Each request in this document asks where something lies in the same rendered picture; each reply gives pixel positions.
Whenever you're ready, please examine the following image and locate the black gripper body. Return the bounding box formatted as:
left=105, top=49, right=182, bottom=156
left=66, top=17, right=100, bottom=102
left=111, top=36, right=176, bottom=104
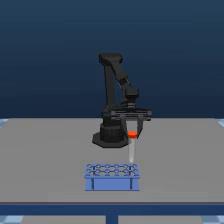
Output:
left=114, top=107, right=154, bottom=122

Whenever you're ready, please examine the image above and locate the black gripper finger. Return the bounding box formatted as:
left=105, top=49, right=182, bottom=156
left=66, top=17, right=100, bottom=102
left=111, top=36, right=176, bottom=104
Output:
left=120, top=118, right=130, bottom=138
left=135, top=117, right=146, bottom=139

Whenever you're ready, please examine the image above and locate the clear tube with orange cap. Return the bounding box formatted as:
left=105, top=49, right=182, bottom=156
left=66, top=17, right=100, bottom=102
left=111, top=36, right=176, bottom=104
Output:
left=127, top=131, right=139, bottom=164

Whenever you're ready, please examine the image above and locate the blue tube rack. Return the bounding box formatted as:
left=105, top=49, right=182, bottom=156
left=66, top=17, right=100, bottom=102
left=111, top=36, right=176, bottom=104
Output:
left=83, top=163, right=141, bottom=192

